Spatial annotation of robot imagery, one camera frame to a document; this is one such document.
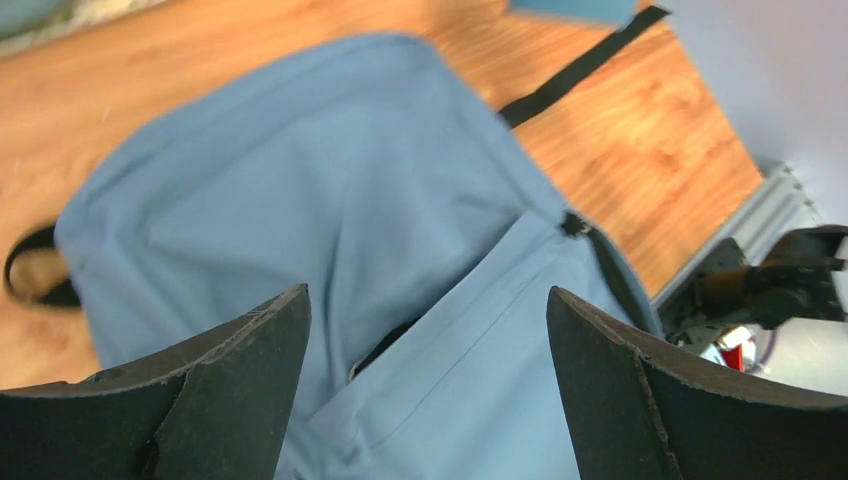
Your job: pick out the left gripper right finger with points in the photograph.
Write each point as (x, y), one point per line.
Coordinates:
(640, 408)

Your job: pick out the floral serving tray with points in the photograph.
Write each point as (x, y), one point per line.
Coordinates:
(32, 24)

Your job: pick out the blue fabric backpack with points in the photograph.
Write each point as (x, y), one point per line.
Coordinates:
(428, 241)

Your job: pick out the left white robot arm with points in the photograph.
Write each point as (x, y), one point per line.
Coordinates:
(794, 281)

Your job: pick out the teal wallet notebook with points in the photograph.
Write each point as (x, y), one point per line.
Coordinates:
(598, 12)

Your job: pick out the aluminium frame rail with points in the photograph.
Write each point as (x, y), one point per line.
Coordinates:
(778, 205)

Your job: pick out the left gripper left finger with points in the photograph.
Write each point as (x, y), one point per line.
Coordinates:
(215, 406)

